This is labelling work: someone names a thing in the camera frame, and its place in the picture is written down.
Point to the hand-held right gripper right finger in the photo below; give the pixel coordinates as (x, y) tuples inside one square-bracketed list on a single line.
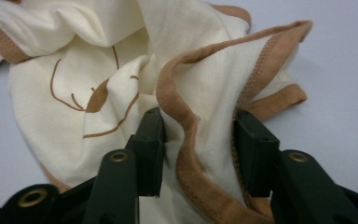
[(258, 155)]

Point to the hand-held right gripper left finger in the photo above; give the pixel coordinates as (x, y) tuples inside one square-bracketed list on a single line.
[(149, 155)]

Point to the cream baby bodysuit brown trim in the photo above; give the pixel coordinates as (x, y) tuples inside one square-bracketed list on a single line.
[(74, 140)]

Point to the white table mat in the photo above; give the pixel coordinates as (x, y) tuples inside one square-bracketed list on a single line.
[(338, 93)]

